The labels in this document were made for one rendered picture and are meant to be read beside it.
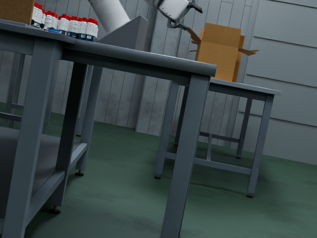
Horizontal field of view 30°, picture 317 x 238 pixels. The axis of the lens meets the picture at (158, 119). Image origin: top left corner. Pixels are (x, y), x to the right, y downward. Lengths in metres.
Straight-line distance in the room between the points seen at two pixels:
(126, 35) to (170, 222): 0.87
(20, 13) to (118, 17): 0.58
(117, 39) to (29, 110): 0.82
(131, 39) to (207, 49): 1.70
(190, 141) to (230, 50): 2.23
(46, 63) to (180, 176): 0.61
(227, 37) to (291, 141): 3.17
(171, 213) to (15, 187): 0.56
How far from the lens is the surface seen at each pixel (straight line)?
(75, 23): 5.20
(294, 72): 7.14
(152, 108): 6.90
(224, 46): 4.22
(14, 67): 4.94
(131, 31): 2.56
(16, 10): 2.20
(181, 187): 2.07
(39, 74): 1.85
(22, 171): 1.89
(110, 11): 2.64
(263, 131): 4.21
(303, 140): 7.20
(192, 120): 2.04
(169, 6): 2.46
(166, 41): 6.89
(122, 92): 7.22
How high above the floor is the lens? 0.79
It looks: 5 degrees down
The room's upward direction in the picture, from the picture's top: 11 degrees clockwise
